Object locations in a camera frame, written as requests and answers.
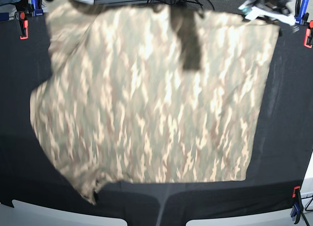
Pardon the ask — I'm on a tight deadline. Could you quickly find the orange clamp far right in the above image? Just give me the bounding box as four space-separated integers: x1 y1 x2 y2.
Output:
303 20 313 48

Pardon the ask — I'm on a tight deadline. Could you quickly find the orange blue clamp bottom right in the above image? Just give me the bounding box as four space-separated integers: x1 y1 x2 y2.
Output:
291 186 310 226

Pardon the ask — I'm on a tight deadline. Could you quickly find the black table cloth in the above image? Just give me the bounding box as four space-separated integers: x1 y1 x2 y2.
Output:
0 17 313 226

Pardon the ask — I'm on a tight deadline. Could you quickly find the camouflage t-shirt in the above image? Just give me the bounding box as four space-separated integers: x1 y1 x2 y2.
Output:
30 0 279 203

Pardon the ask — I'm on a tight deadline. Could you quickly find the blue clamp top right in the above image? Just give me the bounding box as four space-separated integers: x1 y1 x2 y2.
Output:
294 0 309 25

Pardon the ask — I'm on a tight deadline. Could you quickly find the orange clamp far left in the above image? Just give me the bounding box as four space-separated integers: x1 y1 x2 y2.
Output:
14 11 28 40

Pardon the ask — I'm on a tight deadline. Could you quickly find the blue clamp top left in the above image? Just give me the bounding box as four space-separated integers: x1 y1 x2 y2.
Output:
30 0 44 17

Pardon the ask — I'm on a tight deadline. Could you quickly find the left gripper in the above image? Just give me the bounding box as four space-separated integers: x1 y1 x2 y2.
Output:
238 0 296 26

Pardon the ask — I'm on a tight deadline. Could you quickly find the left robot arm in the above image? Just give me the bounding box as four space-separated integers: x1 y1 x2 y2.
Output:
238 0 296 27

